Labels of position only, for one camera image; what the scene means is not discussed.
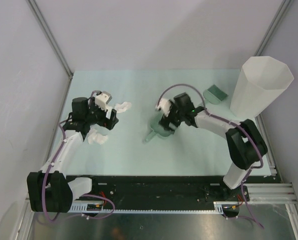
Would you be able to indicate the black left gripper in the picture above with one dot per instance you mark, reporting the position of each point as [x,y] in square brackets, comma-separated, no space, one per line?
[105,122]

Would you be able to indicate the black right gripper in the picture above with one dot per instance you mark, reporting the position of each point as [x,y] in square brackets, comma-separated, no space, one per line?
[166,121]

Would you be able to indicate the green plastic dustpan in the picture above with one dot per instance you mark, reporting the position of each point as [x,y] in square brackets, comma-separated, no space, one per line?
[156,130]

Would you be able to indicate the green hand brush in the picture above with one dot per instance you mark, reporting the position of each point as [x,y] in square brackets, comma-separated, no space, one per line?
[214,95]

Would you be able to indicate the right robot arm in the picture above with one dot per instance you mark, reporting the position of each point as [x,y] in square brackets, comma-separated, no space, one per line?
[245,143]

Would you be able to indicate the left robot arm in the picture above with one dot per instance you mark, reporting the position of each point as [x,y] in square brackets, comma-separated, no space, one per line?
[48,189]

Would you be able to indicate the white paper scrap bottom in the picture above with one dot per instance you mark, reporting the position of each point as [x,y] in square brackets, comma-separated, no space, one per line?
[95,137]

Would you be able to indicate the white paper scrap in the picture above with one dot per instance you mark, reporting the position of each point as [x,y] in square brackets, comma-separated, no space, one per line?
[122,107]
[95,137]

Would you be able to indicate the white paper scrap top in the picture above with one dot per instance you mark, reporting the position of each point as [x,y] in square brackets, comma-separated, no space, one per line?
[122,107]

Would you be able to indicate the white octagonal waste bin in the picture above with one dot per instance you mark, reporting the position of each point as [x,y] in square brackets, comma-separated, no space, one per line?
[261,80]

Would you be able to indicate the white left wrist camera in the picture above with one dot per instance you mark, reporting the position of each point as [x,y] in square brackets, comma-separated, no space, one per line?
[102,100]

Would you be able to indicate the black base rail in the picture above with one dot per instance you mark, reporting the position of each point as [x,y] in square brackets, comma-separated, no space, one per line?
[205,188]

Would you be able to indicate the aluminium frame post left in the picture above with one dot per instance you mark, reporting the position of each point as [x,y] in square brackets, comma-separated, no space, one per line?
[37,13]

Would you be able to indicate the aluminium frame post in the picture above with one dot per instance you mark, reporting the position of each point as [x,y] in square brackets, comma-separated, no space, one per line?
[273,27]
[37,13]

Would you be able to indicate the aluminium extrusion rail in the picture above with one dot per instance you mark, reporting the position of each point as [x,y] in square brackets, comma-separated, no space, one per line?
[271,193]

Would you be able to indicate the aluminium frame post right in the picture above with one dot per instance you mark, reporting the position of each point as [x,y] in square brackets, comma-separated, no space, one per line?
[273,27]

